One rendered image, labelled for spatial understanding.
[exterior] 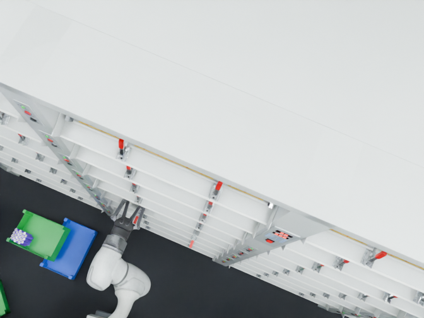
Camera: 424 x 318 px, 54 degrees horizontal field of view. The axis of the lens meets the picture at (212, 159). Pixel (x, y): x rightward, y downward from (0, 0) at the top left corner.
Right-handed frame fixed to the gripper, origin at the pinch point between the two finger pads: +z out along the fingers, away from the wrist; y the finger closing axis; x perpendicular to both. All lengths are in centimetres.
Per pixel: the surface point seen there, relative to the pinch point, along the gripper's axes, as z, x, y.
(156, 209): -6.3, -11.4, -11.0
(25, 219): -14, 81, 68
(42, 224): -13, 80, 58
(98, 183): -5.3, -11.9, 14.7
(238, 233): -9, -31, -43
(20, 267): -39, 87, 59
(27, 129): -10, -51, 32
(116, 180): -8.1, -31.4, 4.2
